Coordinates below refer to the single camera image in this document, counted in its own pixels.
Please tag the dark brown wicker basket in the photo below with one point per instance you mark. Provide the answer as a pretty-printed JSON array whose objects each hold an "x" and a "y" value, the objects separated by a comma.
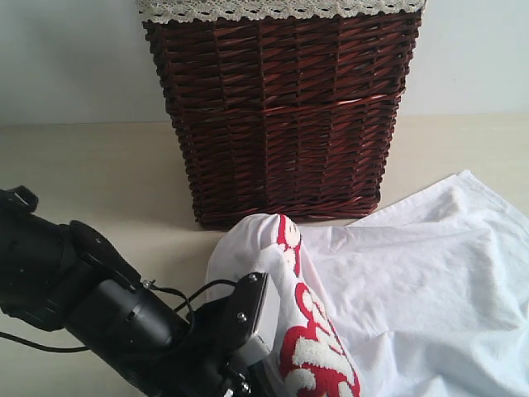
[{"x": 291, "y": 116}]

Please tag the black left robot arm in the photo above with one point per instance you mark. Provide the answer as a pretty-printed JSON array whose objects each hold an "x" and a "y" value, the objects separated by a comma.
[{"x": 69, "y": 276}]

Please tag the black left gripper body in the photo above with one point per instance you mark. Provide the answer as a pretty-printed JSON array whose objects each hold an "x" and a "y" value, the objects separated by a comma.
[{"x": 212, "y": 371}]

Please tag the white t-shirt with red lettering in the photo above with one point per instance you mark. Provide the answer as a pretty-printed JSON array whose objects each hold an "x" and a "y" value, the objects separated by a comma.
[{"x": 427, "y": 297}]

